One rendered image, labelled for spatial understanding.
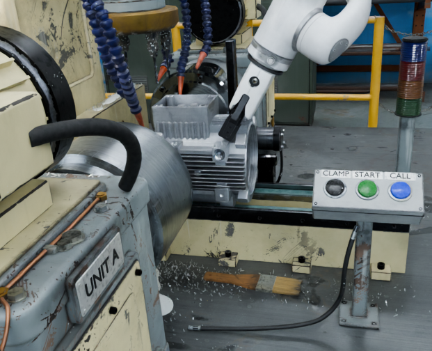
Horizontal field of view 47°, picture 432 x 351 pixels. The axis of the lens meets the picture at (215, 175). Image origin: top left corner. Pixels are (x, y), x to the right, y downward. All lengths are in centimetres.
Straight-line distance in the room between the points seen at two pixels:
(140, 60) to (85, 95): 326
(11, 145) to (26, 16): 65
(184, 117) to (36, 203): 53
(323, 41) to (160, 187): 36
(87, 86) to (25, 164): 80
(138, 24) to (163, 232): 42
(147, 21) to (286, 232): 51
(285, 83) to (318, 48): 334
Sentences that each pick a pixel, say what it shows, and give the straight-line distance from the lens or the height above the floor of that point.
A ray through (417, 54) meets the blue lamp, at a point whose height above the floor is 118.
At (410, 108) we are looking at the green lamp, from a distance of 133.
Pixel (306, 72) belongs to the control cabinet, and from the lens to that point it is 418.
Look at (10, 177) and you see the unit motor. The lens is 47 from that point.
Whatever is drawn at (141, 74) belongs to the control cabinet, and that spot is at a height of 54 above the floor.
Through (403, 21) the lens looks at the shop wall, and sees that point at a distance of 604.
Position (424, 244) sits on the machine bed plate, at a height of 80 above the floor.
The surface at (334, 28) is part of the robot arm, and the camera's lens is 88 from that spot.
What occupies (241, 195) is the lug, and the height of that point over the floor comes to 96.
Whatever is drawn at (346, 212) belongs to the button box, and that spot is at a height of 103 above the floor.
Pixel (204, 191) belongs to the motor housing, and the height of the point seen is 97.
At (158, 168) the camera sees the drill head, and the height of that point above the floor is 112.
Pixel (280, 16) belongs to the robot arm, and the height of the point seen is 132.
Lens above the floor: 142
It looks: 23 degrees down
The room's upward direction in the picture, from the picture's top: 4 degrees counter-clockwise
